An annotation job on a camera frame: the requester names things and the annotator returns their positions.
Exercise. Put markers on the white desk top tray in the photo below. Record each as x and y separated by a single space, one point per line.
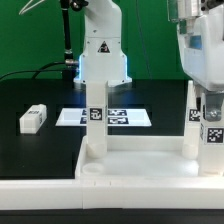
143 158

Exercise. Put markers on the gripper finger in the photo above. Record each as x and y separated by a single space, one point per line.
213 106

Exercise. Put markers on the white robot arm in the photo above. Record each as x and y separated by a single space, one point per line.
103 26

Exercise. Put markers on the fiducial marker sheet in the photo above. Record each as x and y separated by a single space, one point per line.
114 118

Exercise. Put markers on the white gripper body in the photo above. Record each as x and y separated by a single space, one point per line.
202 51

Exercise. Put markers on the white front guide rail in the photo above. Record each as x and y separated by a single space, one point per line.
127 193

